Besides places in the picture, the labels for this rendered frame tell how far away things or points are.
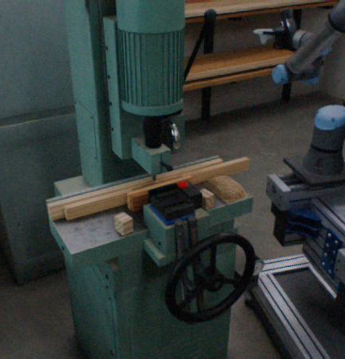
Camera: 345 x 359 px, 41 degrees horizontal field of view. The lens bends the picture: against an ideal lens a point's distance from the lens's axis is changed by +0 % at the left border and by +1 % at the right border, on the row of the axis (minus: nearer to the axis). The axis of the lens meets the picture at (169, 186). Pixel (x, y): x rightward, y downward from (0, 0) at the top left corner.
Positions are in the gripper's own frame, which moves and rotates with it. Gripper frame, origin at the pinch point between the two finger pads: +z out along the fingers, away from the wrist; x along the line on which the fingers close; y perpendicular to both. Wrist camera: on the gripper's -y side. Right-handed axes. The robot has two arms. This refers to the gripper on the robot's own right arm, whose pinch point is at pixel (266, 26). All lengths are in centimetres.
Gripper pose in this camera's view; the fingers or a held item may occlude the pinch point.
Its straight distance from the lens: 224.6
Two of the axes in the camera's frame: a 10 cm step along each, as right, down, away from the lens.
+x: 8.6, -3.6, 3.5
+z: -4.9, -4.4, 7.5
